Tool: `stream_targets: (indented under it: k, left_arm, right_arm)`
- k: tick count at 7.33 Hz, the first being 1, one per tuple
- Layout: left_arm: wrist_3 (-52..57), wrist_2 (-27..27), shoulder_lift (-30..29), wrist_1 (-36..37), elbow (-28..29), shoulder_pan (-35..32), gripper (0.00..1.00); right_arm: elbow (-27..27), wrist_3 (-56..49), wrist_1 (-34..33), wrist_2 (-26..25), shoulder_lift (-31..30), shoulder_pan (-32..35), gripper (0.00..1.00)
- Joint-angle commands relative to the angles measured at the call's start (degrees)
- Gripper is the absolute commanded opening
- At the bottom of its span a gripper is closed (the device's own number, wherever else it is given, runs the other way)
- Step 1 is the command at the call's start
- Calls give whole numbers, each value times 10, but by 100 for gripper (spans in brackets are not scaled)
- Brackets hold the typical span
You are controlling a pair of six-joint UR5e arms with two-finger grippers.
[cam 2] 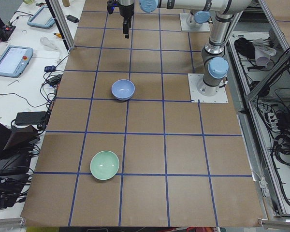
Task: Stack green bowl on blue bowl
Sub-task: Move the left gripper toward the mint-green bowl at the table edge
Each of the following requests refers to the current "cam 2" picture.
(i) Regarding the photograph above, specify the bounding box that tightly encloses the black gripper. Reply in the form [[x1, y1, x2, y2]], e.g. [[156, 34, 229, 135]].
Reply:
[[118, 0, 134, 39]]

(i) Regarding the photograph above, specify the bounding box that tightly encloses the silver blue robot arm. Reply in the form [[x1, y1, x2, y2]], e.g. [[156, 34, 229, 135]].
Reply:
[[138, 0, 251, 96]]

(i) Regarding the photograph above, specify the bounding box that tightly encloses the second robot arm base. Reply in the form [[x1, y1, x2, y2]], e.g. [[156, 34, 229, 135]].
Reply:
[[180, 10, 210, 33]]

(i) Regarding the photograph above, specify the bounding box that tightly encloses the blue ceramic bowl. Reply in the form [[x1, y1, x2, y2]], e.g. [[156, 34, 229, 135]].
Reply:
[[111, 79, 135, 101]]

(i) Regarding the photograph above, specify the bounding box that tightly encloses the green ceramic bowl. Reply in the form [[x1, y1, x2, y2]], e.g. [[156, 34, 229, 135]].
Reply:
[[90, 151, 119, 180]]

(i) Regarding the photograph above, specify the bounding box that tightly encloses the black power adapter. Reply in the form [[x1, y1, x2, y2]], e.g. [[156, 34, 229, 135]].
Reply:
[[66, 14, 79, 23]]

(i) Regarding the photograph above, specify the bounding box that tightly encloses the far teach pendant tablet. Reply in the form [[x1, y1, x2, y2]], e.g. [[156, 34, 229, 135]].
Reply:
[[27, 5, 55, 29]]

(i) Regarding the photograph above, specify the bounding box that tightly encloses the teach pendant tablet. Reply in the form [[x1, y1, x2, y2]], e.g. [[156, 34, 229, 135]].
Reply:
[[0, 45, 33, 78], [27, 5, 55, 29]]

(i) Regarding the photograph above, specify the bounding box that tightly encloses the small blue device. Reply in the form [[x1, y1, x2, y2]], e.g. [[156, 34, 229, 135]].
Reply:
[[44, 65, 56, 73]]

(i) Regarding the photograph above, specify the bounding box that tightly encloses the near teach pendant tablet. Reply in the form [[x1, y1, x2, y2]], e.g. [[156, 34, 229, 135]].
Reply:
[[0, 45, 33, 78]]

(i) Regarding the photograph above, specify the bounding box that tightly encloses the black laptop power brick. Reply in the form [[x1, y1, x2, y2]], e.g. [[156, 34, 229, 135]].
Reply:
[[15, 111, 46, 126]]

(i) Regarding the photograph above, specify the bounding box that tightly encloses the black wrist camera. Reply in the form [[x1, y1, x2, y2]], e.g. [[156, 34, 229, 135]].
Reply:
[[107, 0, 116, 15]]

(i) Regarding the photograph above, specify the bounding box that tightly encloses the aluminium frame post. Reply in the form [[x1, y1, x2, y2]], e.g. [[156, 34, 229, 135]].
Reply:
[[45, 0, 75, 51]]

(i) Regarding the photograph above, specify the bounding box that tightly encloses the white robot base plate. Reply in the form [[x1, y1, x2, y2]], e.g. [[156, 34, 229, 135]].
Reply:
[[188, 73, 229, 103]]

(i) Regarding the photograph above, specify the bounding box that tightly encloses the black cable bundle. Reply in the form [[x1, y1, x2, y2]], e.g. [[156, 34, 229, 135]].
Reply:
[[270, 130, 290, 167]]

